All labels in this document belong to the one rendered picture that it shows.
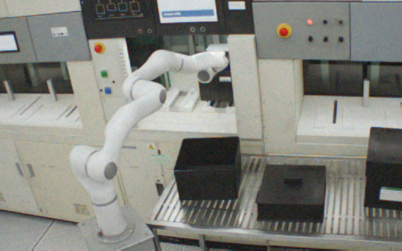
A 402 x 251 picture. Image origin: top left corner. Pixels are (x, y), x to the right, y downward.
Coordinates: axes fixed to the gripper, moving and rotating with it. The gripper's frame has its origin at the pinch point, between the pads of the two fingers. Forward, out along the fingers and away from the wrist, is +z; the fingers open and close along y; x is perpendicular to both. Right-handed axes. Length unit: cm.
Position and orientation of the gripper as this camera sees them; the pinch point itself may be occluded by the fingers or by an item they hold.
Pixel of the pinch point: (219, 50)
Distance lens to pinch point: 265.5
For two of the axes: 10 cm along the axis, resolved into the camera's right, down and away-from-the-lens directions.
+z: 2.7, -5.0, 8.2
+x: -1.3, -8.7, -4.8
